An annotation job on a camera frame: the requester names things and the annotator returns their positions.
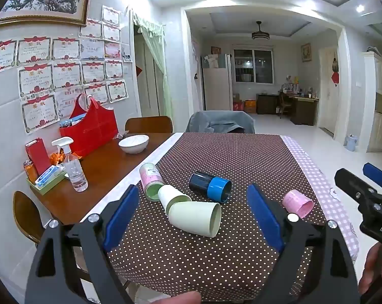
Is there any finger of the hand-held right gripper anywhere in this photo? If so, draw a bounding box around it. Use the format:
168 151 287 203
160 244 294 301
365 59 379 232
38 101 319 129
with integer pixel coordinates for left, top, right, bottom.
362 162 382 191
334 168 379 204

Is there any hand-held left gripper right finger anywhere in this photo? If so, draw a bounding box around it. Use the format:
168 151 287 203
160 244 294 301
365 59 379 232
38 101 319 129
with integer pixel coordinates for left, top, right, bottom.
246 183 361 304

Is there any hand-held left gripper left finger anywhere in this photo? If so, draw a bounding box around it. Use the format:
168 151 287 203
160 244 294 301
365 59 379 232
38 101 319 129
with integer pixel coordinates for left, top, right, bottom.
29 184 140 304

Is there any light green cup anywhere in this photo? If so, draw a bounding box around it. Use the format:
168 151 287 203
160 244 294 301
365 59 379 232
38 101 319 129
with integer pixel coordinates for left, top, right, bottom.
167 201 222 238

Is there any pink and green cup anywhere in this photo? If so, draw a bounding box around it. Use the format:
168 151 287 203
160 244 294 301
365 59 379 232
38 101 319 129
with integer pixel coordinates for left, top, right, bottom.
139 162 165 201

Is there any white cup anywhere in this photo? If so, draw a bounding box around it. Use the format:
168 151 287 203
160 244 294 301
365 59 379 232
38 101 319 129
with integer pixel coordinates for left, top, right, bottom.
158 184 192 213

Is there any blue and black cup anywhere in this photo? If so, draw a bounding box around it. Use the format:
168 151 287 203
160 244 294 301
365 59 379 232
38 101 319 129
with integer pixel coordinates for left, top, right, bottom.
189 171 232 204

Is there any person's right hand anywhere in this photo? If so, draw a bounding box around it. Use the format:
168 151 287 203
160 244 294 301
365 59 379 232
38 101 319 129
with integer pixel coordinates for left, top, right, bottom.
358 243 382 296

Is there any person's left hand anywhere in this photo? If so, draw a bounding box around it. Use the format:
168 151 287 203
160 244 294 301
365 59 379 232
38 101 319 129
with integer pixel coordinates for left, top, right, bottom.
155 290 203 304

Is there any pink checkered tablecloth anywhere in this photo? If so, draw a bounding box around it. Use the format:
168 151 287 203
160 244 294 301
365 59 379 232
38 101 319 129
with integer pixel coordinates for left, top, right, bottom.
280 135 359 263

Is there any wooden table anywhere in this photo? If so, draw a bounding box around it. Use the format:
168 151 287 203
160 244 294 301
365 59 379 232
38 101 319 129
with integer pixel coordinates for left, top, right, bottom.
29 133 174 226

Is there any tall white cabinet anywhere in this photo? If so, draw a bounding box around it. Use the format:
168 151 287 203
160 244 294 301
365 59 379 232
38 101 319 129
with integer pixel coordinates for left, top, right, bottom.
361 51 382 153

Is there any clear spray bottle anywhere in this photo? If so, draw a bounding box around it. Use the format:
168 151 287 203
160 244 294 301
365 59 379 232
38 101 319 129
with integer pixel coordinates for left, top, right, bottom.
51 137 88 192

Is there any brown polka dot tablecloth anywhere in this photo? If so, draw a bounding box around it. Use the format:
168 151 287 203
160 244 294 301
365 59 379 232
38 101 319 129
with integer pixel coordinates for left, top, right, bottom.
107 132 329 303

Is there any white bowl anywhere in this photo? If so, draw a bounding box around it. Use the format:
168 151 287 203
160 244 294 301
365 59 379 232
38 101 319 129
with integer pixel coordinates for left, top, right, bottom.
118 135 150 154

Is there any green tray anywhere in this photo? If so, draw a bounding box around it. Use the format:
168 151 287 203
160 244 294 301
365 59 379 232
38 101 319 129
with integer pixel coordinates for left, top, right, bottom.
26 170 68 196

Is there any blue and white box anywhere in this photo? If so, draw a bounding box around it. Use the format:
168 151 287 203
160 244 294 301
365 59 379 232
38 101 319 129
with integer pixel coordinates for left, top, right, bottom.
35 165 63 187

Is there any dark wooden desk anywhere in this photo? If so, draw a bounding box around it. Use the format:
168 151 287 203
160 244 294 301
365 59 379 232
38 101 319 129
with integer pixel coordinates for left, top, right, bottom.
289 95 320 126

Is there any red gift bag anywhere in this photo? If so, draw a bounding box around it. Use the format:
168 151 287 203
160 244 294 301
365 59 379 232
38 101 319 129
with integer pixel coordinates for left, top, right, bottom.
59 93 119 158

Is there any white door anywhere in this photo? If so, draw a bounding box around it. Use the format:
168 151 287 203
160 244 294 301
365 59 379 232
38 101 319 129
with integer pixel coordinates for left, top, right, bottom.
318 47 339 134

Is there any round-backed wooden chair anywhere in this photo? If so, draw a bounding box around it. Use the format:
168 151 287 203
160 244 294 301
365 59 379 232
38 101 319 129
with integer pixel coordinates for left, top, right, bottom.
13 191 49 245

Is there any square-backed wooden chair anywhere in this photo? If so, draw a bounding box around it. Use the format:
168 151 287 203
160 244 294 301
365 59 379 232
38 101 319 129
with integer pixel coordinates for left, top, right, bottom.
125 116 173 134

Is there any orange can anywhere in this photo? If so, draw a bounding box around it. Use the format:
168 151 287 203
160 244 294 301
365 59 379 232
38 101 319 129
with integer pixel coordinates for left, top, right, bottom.
24 161 38 183

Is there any dark desk chair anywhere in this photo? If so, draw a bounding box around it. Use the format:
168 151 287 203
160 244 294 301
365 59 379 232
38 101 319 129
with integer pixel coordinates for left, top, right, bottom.
279 91 295 120

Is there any red box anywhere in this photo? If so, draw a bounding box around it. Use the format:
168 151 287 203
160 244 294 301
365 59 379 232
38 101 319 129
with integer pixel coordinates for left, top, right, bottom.
25 138 51 176

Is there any grey jacket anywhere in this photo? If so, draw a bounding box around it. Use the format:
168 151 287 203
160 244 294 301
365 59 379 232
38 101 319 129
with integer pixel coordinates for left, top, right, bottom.
185 111 256 134

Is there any dark low cabinet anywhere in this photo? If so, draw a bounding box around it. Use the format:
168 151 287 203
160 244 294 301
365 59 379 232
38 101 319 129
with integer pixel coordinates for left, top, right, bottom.
256 93 280 115

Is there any white refrigerator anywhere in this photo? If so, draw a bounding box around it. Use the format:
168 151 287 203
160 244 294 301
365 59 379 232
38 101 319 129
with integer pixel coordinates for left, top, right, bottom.
201 54 233 111

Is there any window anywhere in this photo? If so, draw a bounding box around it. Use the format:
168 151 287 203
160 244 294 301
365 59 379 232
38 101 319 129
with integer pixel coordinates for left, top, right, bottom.
233 49 274 85

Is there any light green curtain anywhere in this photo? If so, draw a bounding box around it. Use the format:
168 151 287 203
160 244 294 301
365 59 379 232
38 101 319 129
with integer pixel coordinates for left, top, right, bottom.
132 9 173 118

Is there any ceiling lamp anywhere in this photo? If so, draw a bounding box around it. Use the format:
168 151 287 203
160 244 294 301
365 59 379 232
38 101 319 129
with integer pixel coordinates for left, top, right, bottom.
252 22 271 40

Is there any wall of award certificates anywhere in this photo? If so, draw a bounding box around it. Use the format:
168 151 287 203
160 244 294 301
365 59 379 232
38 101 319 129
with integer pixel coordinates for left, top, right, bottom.
0 5 130 134

